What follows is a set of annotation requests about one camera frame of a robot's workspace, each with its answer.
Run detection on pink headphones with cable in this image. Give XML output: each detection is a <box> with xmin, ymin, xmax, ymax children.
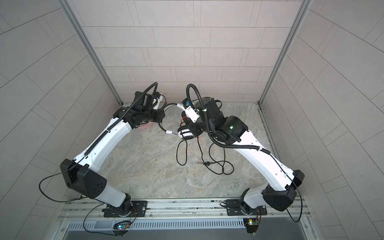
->
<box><xmin>138</xmin><ymin>122</ymin><xmax>153</xmax><ymax>129</ymax></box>

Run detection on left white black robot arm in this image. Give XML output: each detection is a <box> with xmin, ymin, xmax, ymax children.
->
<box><xmin>60</xmin><ymin>92</ymin><xmax>164</xmax><ymax>217</ymax></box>

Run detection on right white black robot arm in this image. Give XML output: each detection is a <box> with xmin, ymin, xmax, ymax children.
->
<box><xmin>177</xmin><ymin>98</ymin><xmax>305</xmax><ymax>215</ymax></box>

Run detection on left green circuit board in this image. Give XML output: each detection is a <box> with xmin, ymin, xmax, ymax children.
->
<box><xmin>113</xmin><ymin>221</ymin><xmax>132</xmax><ymax>231</ymax></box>

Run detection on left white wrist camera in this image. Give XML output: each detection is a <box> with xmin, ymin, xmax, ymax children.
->
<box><xmin>152</xmin><ymin>95</ymin><xmax>164</xmax><ymax>111</ymax></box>

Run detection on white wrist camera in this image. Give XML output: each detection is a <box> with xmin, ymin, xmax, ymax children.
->
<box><xmin>152</xmin><ymin>95</ymin><xmax>164</xmax><ymax>111</ymax></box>
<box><xmin>177</xmin><ymin>99</ymin><xmax>200</xmax><ymax>123</ymax></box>

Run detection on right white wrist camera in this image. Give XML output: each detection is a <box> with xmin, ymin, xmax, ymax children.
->
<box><xmin>177</xmin><ymin>99</ymin><xmax>200</xmax><ymax>123</ymax></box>

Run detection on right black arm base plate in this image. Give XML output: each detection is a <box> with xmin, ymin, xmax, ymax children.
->
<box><xmin>220</xmin><ymin>199</ymin><xmax>268</xmax><ymax>216</ymax></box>

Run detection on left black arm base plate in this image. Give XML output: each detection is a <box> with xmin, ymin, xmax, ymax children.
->
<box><xmin>102</xmin><ymin>201</ymin><xmax>148</xmax><ymax>218</ymax></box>

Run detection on white vented cable duct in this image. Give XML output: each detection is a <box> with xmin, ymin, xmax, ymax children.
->
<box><xmin>68</xmin><ymin>219</ymin><xmax>245</xmax><ymax>232</ymax></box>

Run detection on aluminium mounting rail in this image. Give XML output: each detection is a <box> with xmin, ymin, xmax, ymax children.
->
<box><xmin>58</xmin><ymin>197</ymin><xmax>311</xmax><ymax>221</ymax></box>

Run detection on left black loose cable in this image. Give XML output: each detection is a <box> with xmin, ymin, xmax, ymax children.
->
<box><xmin>38</xmin><ymin>167</ymin><xmax>115</xmax><ymax>236</ymax></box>

